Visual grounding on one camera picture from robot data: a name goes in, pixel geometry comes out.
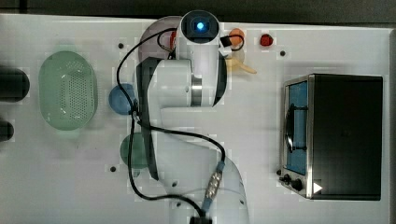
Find red plush ketchup bottle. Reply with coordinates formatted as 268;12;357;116
169;31;177;49

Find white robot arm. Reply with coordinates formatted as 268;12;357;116
135;10;249;224

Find grey round plate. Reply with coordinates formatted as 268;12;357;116
138;16;181;62

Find yellow toy garlic pieces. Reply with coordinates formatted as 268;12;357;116
225;50;257;75

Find orange toy fruit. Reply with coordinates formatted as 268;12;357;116
229;28;245;47

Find blue cup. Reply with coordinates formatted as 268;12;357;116
108;83;135;116

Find green perforated colander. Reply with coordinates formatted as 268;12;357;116
38;51;97;131

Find silver toaster oven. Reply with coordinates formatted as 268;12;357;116
276;74;384;201

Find large black bowl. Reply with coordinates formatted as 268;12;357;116
0;67;30;103

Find small black bowl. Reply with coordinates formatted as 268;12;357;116
0;120;14;142

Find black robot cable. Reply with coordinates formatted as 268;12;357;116
116;27;246;224

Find green mug with handle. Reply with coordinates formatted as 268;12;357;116
120;133;148;177

